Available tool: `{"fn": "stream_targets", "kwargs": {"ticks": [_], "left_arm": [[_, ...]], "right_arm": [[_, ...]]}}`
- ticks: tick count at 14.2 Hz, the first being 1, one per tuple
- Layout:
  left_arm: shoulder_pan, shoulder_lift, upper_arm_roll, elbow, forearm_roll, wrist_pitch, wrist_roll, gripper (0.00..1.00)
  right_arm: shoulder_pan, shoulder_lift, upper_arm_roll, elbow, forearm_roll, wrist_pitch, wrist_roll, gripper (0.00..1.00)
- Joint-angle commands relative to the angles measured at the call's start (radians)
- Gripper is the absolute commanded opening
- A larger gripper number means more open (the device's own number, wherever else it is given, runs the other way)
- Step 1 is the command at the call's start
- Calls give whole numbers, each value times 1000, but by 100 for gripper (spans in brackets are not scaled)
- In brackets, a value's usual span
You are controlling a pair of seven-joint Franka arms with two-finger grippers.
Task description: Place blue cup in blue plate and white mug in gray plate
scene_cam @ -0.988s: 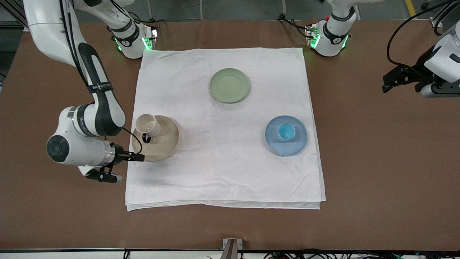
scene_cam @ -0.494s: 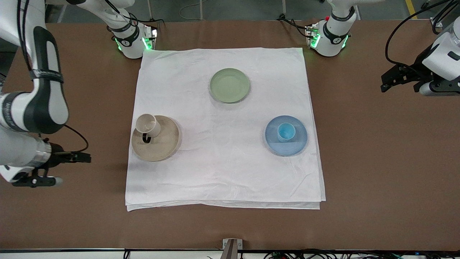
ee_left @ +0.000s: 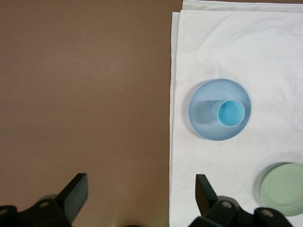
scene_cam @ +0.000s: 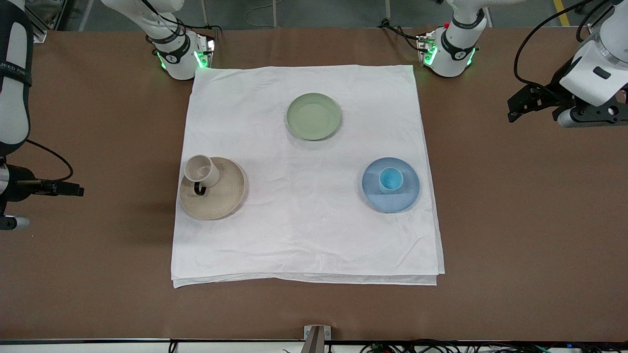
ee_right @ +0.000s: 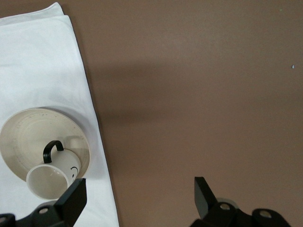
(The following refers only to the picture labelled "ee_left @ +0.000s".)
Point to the white cloth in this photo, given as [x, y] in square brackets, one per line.
[236, 47]

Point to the blue cup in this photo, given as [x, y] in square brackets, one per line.
[230, 113]

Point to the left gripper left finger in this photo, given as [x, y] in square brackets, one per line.
[71, 201]

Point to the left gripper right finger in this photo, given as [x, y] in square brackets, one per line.
[206, 201]

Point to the green round plate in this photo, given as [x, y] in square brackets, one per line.
[284, 189]

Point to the blue round plate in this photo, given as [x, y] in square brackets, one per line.
[203, 127]

